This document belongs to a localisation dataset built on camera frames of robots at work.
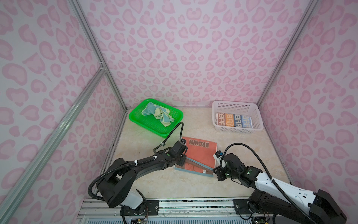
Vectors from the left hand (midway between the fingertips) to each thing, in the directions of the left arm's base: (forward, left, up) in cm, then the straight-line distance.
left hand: (184, 156), depth 87 cm
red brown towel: (+1, -11, -5) cm, 12 cm away
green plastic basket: (+31, +26, -4) cm, 41 cm away
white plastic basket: (+38, -48, +2) cm, 62 cm away
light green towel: (+36, +19, +2) cm, 41 cm away
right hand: (-9, -17, +1) cm, 19 cm away
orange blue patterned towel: (+30, -33, -1) cm, 45 cm away
